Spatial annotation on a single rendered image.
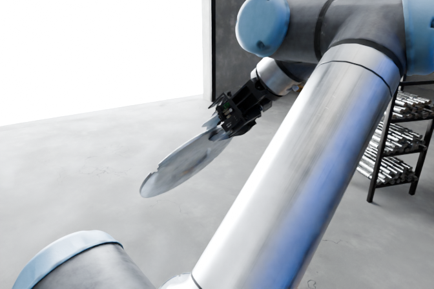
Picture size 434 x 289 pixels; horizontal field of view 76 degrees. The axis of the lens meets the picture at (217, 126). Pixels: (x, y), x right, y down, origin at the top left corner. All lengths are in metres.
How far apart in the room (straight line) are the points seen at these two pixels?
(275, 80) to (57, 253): 0.38
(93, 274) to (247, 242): 0.15
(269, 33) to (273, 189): 0.19
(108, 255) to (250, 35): 0.29
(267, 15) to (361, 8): 0.10
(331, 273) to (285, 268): 1.63
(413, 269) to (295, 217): 1.86
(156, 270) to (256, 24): 1.58
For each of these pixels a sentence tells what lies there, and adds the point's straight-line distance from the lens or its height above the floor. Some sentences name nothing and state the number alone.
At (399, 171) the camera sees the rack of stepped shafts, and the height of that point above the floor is 0.27.
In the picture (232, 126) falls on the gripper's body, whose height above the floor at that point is 1.11.
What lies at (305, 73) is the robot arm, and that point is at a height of 1.22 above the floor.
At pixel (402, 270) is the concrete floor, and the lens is 2.03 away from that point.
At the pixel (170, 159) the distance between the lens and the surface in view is 0.60.
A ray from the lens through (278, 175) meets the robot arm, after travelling 0.23.
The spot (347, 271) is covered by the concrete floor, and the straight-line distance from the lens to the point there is 1.89.
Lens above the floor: 1.30
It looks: 21 degrees down
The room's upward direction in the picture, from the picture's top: straight up
